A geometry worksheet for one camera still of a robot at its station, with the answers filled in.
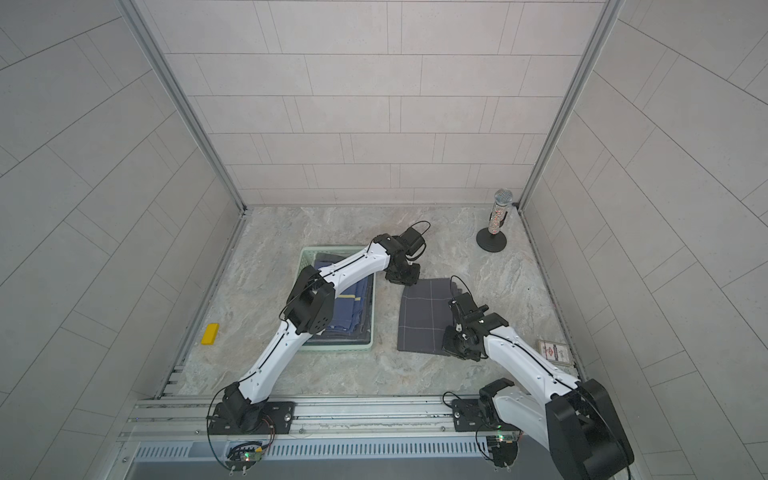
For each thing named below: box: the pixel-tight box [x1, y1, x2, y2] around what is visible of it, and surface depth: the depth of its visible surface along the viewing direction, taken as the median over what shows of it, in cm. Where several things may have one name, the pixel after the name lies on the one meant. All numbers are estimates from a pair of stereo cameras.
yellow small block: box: [201, 323, 219, 345], surface depth 85 cm
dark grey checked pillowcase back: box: [396, 278, 462, 356], surface depth 88 cm
